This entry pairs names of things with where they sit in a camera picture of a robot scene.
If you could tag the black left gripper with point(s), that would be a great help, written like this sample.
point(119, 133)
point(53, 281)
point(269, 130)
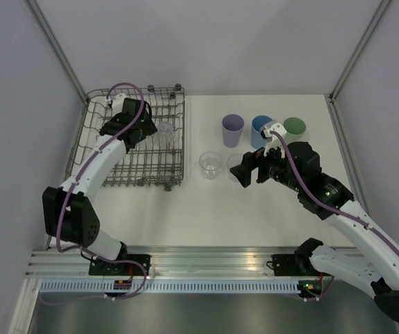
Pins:
point(147, 127)

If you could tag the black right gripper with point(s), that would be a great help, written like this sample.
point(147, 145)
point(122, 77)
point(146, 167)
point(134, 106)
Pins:
point(251, 160)

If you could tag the clear glass cup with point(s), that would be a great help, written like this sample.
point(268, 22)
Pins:
point(164, 138)
point(232, 161)
point(210, 163)

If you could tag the blue plastic cup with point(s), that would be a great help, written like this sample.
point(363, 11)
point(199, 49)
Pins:
point(256, 140)

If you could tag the lavender plastic cup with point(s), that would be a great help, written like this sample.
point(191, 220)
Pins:
point(232, 128)

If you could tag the green plastic cup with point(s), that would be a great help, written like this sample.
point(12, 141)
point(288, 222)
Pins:
point(295, 129)

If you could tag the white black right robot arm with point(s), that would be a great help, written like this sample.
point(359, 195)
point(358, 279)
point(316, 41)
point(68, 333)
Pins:
point(377, 274)

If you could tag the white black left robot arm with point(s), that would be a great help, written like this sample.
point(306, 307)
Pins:
point(68, 212)

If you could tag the grey wire dish rack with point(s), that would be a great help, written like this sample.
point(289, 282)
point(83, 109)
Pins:
point(146, 164)

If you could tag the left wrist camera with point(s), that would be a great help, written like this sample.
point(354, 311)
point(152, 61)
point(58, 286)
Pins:
point(115, 102)

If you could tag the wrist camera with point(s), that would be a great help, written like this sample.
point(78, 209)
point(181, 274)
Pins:
point(115, 102)
point(272, 132)

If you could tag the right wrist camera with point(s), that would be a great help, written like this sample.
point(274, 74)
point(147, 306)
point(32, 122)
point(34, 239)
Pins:
point(272, 132)

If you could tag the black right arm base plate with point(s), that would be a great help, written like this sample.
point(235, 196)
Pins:
point(285, 265)

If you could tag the aluminium mounting rail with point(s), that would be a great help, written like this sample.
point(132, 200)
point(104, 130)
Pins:
point(168, 262)

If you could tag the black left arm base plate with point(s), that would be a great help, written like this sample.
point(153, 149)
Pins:
point(102, 268)

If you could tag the white slotted cable duct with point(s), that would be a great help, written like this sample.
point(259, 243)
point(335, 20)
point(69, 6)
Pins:
point(173, 286)

